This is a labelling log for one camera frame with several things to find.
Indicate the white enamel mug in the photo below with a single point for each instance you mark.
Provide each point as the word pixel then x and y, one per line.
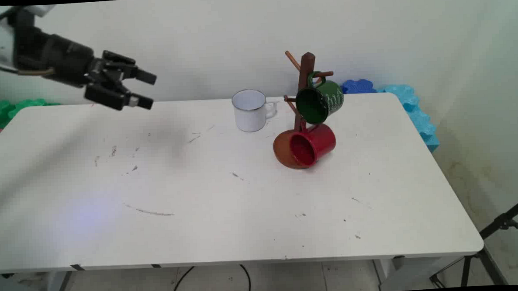
pixel 249 116

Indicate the red enamel mug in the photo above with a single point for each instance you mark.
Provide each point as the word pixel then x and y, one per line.
pixel 322 140

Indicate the dark blue foam mat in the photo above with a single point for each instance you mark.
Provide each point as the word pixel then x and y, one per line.
pixel 358 87

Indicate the green foam mat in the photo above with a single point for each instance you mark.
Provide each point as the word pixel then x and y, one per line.
pixel 2 113

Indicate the black tripod stand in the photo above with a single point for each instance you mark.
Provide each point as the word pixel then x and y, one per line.
pixel 502 220

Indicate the light blue foam mat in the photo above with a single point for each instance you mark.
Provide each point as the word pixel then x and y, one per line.
pixel 419 121

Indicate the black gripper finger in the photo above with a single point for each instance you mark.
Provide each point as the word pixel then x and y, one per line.
pixel 144 76
pixel 117 97

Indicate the green enamel mug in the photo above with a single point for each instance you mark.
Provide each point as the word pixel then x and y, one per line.
pixel 327 99

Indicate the white table leg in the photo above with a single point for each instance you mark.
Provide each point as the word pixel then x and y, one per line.
pixel 386 272

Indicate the grey table leg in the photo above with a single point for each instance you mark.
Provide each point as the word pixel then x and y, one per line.
pixel 65 283

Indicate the brown wooden mug tree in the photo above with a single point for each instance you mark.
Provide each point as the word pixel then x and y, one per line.
pixel 307 69

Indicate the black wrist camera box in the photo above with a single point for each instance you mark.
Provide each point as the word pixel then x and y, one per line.
pixel 26 37

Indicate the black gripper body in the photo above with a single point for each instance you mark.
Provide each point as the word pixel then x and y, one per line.
pixel 69 62

